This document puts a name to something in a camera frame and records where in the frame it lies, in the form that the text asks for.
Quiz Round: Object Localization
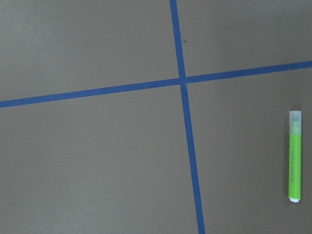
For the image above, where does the green highlighter pen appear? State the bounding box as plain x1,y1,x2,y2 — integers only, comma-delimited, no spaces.
288,111,302,203

